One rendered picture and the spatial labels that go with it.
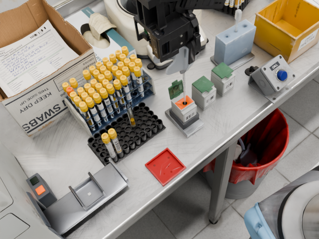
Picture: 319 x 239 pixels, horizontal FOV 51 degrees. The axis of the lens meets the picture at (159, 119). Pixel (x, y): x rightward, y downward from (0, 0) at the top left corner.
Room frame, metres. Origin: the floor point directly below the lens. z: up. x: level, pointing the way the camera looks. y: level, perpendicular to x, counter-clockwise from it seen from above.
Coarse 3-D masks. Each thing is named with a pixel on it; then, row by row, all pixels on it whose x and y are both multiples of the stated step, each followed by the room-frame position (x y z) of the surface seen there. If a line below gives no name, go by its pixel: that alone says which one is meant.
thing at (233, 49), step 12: (240, 24) 0.65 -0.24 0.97; (252, 24) 0.65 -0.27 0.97; (216, 36) 0.62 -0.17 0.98; (228, 36) 0.62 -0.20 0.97; (240, 36) 0.61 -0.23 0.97; (252, 36) 0.63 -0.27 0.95; (216, 48) 0.62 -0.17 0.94; (228, 48) 0.59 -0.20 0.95; (240, 48) 0.61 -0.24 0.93; (216, 60) 0.61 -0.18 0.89; (228, 60) 0.60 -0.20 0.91; (240, 60) 0.61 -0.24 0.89
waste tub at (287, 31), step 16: (288, 0) 0.75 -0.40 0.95; (304, 0) 0.71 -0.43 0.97; (256, 16) 0.68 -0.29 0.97; (272, 16) 0.72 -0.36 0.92; (288, 16) 0.73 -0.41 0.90; (304, 16) 0.69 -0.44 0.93; (256, 32) 0.67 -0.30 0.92; (272, 32) 0.63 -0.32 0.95; (288, 32) 0.69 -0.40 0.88; (304, 32) 0.59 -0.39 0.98; (272, 48) 0.62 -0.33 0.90; (288, 48) 0.58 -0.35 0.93; (304, 48) 0.61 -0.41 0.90
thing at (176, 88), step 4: (176, 80) 0.48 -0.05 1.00; (180, 80) 0.49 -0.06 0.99; (172, 84) 0.47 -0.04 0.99; (176, 84) 0.48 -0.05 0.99; (180, 84) 0.48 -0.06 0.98; (168, 88) 0.47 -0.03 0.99; (172, 88) 0.47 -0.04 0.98; (176, 88) 0.48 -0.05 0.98; (180, 88) 0.48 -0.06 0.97; (172, 92) 0.47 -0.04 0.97; (176, 92) 0.47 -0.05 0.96; (180, 92) 0.48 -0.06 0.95; (172, 96) 0.47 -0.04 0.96; (176, 96) 0.47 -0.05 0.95
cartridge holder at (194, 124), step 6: (168, 114) 0.47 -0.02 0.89; (174, 114) 0.45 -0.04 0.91; (198, 114) 0.44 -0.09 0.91; (174, 120) 0.44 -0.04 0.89; (180, 120) 0.43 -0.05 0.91; (192, 120) 0.43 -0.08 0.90; (198, 120) 0.43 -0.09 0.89; (180, 126) 0.42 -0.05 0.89; (186, 126) 0.42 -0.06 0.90; (192, 126) 0.42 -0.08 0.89; (198, 126) 0.42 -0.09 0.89; (186, 132) 0.41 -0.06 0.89; (192, 132) 0.41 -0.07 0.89
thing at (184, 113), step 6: (180, 96) 0.47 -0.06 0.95; (186, 96) 0.47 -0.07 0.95; (174, 102) 0.45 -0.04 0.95; (180, 102) 0.45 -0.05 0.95; (186, 102) 0.45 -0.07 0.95; (192, 102) 0.45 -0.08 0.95; (174, 108) 0.45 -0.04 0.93; (180, 108) 0.43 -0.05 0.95; (186, 108) 0.44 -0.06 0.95; (192, 108) 0.43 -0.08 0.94; (180, 114) 0.43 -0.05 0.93; (186, 114) 0.42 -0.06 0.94; (192, 114) 0.43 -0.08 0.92; (186, 120) 0.42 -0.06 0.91
